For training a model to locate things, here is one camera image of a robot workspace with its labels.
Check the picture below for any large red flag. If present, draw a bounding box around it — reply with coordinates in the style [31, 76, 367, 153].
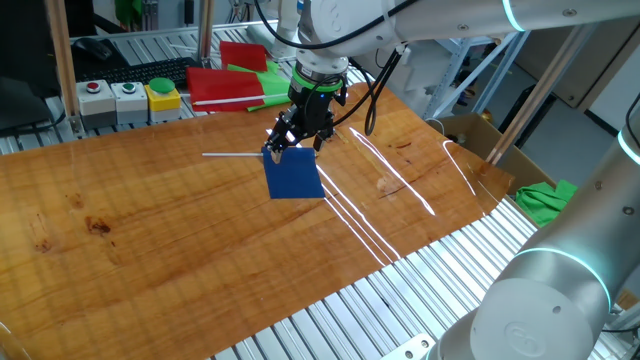
[185, 66, 266, 114]

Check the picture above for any yellow box green mushroom button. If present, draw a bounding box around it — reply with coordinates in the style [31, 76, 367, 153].
[144, 77, 182, 124]

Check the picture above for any black monitor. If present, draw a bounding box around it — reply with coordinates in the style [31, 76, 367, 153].
[0, 0, 99, 99]

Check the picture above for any grey box with red button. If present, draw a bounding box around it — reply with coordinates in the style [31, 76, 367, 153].
[75, 79, 118, 130]

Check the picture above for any glossy wood-grain table mat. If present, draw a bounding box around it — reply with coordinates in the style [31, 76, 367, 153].
[0, 79, 516, 360]

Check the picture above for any copper-coloured frame post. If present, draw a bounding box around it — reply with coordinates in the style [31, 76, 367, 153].
[44, 0, 86, 139]

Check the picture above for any aluminium frame post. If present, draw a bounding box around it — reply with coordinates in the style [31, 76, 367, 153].
[197, 0, 216, 69]

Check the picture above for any grey box with green button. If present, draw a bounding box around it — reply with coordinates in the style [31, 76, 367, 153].
[110, 81, 150, 125]

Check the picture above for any white foam block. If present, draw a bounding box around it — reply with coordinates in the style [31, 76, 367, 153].
[359, 39, 451, 116]

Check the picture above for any black computer mouse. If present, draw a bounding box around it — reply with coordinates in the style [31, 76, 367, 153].
[72, 37, 114, 62]

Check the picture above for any cardboard box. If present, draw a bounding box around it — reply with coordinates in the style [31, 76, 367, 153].
[428, 112, 559, 196]

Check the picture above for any blue-grey metal shelf rack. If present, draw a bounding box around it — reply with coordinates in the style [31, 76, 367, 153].
[422, 29, 531, 121]

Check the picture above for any hanging green cloth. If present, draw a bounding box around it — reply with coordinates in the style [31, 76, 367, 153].
[113, 0, 144, 29]

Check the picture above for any green flag with white stick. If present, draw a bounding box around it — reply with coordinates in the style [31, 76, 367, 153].
[191, 59, 294, 113]

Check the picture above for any blue flag with white stick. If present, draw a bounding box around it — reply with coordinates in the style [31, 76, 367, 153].
[201, 146, 327, 201]

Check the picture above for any copper-coloured diagonal strut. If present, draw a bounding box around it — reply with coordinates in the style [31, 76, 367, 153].
[485, 22, 601, 166]

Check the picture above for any black keyboard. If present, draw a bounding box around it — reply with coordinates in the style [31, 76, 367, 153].
[77, 56, 201, 86]

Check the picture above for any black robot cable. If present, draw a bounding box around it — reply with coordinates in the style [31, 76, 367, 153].
[252, 0, 421, 51]
[332, 47, 404, 137]

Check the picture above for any metal bracket plate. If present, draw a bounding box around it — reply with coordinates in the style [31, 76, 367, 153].
[379, 332, 438, 360]

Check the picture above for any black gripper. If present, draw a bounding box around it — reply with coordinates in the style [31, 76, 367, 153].
[262, 88, 349, 165]

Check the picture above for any black floor box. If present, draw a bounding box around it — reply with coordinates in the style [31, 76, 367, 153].
[497, 83, 557, 149]

